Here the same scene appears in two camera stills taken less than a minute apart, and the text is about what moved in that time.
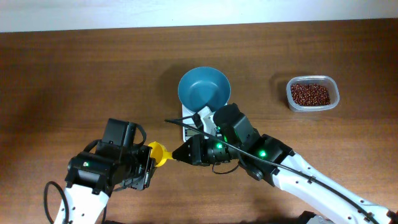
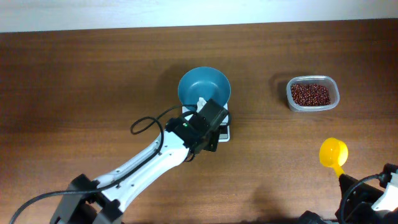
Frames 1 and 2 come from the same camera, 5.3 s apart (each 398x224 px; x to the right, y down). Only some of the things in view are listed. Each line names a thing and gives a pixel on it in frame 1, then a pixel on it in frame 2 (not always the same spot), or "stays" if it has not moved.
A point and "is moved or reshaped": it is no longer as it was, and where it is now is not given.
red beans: [310, 94] stays
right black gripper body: [196, 150] → [347, 181]
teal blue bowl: [204, 86] stays
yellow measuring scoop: [159, 152] is moved or reshaped
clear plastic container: [311, 93] stays
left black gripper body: [147, 168] → [213, 143]
